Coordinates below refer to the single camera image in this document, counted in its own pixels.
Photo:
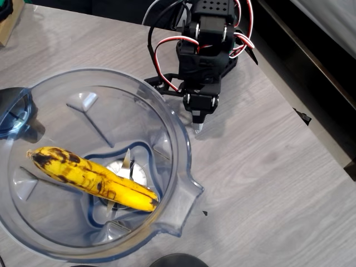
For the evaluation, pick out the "small black fragment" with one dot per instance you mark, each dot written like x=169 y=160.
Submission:
x=205 y=213

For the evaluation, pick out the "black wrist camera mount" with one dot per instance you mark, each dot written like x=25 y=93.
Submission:
x=164 y=81

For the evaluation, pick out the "steel blender blade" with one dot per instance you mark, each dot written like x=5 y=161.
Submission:
x=138 y=173

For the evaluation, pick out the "spotted yellow banana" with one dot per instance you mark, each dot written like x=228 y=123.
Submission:
x=91 y=175

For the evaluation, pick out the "black table clamp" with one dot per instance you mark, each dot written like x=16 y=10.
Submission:
x=303 y=117

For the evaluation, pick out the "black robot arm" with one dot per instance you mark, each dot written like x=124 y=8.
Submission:
x=207 y=59

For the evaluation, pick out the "clear plastic blender jar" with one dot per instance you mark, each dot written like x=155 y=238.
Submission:
x=55 y=111

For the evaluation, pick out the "black object on box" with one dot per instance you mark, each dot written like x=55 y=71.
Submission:
x=5 y=9

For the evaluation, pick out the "cardboard box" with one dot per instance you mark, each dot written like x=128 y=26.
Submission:
x=11 y=30

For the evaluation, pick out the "dark wooden rail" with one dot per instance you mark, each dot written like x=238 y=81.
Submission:
x=306 y=47

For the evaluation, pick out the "black round lid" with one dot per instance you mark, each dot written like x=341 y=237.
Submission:
x=178 y=261

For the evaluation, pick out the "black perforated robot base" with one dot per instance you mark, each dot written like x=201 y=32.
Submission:
x=229 y=68

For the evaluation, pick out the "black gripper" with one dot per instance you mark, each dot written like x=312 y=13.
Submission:
x=201 y=102

